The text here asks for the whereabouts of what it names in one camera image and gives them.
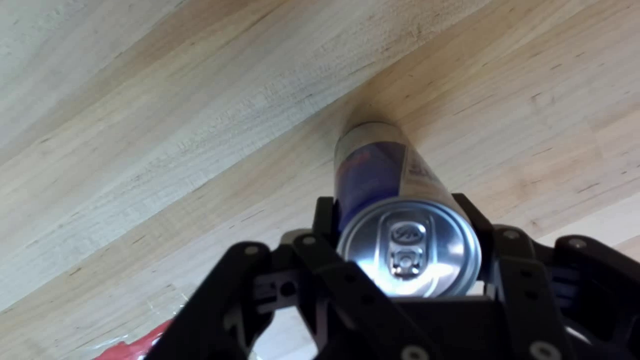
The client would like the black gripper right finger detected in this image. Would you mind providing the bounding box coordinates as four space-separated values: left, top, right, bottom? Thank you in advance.
453 192 640 360

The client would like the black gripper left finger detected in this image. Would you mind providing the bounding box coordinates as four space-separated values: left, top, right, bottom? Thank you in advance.
143 196 403 360

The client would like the red bull can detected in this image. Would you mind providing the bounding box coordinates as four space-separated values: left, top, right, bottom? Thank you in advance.
332 121 485 301

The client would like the red and white flat packet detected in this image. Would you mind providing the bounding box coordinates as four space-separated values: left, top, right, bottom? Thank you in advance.
94 319 176 360

